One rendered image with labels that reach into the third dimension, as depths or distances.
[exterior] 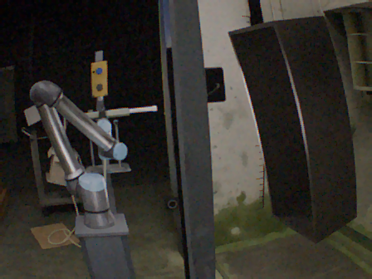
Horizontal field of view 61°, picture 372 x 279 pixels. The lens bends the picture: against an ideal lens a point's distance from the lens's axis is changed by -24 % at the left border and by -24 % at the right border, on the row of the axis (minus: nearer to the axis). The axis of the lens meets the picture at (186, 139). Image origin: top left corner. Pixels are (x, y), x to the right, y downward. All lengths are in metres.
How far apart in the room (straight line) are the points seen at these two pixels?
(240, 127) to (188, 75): 2.13
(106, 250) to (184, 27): 1.50
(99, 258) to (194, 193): 1.37
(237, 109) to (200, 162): 2.09
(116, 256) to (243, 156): 1.32
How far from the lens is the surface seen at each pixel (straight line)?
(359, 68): 3.02
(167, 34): 2.69
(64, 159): 2.09
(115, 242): 2.00
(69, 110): 1.94
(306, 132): 1.79
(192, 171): 0.73
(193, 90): 0.71
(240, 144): 2.84
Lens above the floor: 1.38
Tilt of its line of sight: 9 degrees down
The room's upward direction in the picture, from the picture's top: 4 degrees counter-clockwise
